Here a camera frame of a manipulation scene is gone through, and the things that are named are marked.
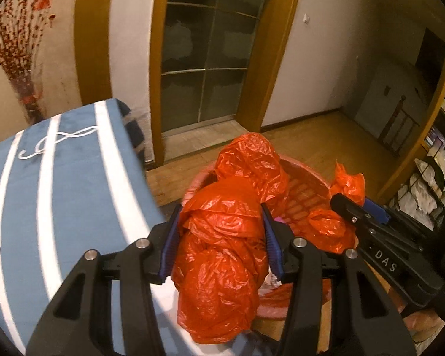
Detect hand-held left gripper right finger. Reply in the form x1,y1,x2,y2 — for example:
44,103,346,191
261,202,419,356

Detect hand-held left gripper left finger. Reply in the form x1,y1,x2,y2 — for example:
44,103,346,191
25,204,183,356

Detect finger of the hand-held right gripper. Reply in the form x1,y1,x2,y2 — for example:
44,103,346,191
330,193,424,257
363,198,437,246

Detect pink plastic waste basket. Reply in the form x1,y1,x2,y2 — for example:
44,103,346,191
182,158,358,321

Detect red plastic bin liner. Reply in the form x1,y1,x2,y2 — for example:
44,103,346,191
171,132,366,344

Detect white crumpled cloth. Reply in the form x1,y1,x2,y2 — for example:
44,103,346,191
411,159,445,216

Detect wooden baluster railing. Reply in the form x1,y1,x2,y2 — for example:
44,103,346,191
378,96,419,156

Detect blue striped tablecloth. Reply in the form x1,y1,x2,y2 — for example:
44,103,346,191
0,97,193,356

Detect sliding glass door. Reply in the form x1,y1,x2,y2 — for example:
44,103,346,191
159,0,268,134

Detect glass vase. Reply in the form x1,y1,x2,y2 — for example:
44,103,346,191
13,78,45,123

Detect red berry branches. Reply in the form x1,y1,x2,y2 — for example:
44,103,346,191
0,0,60,93

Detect wooden door frame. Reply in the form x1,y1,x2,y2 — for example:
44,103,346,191
148,0,306,167

